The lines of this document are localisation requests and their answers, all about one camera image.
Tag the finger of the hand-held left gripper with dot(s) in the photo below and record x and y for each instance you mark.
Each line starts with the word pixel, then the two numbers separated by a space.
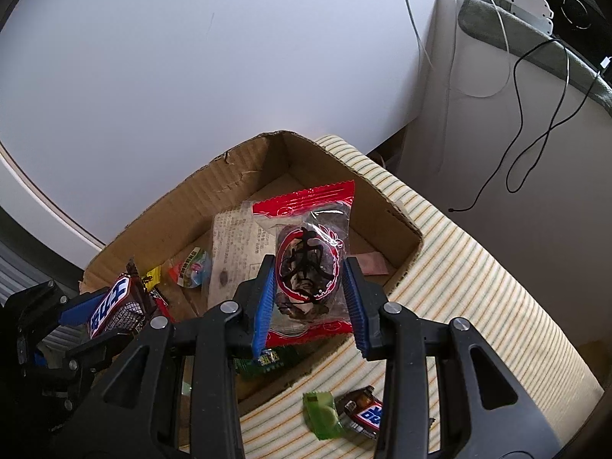
pixel 81 308
pixel 100 346

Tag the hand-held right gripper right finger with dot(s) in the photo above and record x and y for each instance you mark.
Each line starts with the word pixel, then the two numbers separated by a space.
pixel 356 306

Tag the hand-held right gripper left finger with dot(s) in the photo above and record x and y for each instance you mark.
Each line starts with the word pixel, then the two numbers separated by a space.
pixel 263 306

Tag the red dark snack packet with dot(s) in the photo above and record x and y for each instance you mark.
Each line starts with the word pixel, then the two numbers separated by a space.
pixel 306 267

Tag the clear bread packet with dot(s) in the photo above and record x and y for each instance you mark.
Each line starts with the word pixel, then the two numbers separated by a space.
pixel 234 248

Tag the cardboard box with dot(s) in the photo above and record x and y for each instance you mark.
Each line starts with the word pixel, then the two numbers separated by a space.
pixel 334 191

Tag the dark red snack bar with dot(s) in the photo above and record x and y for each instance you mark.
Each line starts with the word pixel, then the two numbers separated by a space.
pixel 160 303

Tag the yellow candy packet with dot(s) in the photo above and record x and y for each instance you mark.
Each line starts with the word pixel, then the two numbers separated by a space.
pixel 153 278

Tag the small colourful snack packet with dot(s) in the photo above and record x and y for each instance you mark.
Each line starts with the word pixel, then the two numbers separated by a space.
pixel 193 267

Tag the small brown chocolate bar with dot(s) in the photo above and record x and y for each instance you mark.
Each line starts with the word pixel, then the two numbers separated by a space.
pixel 363 413

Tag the light green snack packet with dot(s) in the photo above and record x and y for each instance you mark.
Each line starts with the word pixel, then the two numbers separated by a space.
pixel 325 413

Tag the white cabinet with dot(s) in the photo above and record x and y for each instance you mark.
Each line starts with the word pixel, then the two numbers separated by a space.
pixel 191 57

